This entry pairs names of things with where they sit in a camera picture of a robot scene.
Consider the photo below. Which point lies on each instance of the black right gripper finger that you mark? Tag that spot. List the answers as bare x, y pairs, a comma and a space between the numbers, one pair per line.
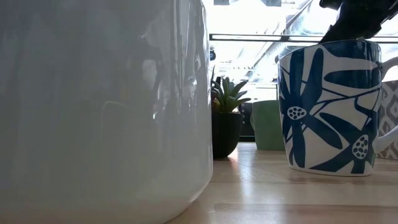
345, 32

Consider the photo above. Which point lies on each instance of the grey diamond pattern mug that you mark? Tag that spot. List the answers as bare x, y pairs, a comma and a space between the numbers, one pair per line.
390, 109

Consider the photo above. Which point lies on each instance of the white mug blue floral print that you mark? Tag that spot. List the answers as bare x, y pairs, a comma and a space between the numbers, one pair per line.
329, 124

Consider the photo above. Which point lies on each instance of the sage green mug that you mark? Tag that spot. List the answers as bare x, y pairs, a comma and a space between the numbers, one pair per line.
269, 127

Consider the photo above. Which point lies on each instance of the white mug with green interior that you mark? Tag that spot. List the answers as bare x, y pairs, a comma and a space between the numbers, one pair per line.
93, 109

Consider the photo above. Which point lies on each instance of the black horizontal light bar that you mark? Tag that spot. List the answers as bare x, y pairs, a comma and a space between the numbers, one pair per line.
285, 38

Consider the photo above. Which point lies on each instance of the small black blue-dot device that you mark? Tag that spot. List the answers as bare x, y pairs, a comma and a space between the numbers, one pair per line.
212, 55

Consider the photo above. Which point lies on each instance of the succulent plant in black pot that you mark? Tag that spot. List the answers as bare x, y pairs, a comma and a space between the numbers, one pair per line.
225, 137

